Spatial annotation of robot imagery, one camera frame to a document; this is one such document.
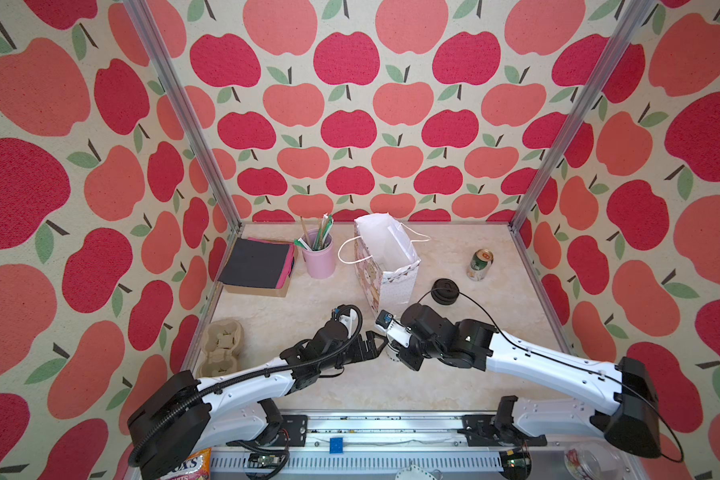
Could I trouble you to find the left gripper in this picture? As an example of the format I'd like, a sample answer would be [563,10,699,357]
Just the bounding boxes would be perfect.
[318,331,387,373]

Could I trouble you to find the black cup lid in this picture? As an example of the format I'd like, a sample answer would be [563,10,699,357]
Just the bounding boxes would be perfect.
[430,278,460,295]
[431,290,460,306]

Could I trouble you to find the white paper coffee cup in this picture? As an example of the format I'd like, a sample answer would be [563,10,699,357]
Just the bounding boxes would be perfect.
[384,344,400,363]

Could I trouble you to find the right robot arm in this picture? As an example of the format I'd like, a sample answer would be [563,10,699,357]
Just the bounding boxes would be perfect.
[376,303,661,458]

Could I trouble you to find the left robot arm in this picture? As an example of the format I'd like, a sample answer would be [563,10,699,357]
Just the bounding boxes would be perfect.
[127,309,388,479]

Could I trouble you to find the green drink can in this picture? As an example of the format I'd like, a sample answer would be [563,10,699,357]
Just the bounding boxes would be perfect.
[467,249,494,281]

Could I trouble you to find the white paper gift bag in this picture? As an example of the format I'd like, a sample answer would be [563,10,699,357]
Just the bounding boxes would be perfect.
[337,213,431,316]

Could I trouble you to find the blue small block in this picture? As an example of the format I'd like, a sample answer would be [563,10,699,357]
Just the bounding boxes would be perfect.
[329,437,344,455]

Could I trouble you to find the pink straw holder cup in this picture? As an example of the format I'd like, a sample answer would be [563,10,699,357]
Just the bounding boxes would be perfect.
[301,234,336,279]

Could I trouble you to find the green paper straw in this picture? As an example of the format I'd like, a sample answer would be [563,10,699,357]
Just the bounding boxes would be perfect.
[315,214,334,251]

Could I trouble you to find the brown wooden stirrer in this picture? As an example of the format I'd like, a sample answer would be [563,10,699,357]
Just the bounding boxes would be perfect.
[299,216,312,250]

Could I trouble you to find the cardboard cup carrier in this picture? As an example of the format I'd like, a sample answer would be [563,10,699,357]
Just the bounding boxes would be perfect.
[197,319,244,377]

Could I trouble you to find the black napkin stack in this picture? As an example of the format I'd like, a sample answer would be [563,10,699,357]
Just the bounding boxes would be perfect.
[218,238,295,290]

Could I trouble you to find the clear plastic container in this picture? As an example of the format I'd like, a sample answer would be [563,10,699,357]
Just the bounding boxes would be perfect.
[564,442,625,480]

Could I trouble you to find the orange candy bag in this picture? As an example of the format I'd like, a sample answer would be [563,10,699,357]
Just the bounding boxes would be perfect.
[160,448,212,480]

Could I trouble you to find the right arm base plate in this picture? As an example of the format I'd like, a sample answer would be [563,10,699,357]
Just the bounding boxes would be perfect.
[458,415,548,447]

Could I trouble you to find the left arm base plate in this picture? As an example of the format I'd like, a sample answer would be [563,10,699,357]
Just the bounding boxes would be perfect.
[226,413,309,448]

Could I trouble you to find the left aluminium frame post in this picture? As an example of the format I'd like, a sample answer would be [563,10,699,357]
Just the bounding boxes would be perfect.
[124,1,243,237]

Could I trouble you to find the aluminium frame post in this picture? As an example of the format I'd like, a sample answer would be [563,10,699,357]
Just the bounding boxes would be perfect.
[509,0,658,238]
[124,1,243,237]

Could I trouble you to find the right aluminium frame post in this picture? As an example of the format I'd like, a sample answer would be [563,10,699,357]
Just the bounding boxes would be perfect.
[509,0,658,238]

